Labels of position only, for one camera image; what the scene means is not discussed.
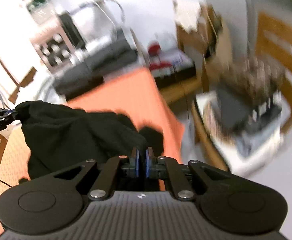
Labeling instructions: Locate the cardboard box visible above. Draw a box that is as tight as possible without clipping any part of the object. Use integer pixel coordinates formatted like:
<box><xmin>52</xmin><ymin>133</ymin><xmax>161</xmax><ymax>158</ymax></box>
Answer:
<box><xmin>173</xmin><ymin>0</ymin><xmax>233</xmax><ymax>87</ymax></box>

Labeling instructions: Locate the water bottle on cabinet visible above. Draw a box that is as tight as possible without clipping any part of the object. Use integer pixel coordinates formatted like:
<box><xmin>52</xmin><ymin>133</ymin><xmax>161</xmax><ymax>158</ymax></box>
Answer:
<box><xmin>21</xmin><ymin>0</ymin><xmax>55</xmax><ymax>25</ymax></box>

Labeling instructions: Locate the black garment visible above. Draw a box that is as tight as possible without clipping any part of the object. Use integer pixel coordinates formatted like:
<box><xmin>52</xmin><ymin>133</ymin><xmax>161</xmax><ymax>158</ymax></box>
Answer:
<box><xmin>15</xmin><ymin>101</ymin><xmax>164</xmax><ymax>179</ymax></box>

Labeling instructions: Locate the right side wooden chair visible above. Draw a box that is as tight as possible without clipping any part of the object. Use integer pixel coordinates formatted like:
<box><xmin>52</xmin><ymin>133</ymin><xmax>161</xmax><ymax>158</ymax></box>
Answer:
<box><xmin>255</xmin><ymin>12</ymin><xmax>292</xmax><ymax>134</ymax></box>

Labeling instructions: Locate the orange patterned tablecloth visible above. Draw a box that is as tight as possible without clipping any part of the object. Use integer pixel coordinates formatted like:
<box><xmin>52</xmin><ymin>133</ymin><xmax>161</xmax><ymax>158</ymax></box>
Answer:
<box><xmin>0</xmin><ymin>67</ymin><xmax>186</xmax><ymax>238</ymax></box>

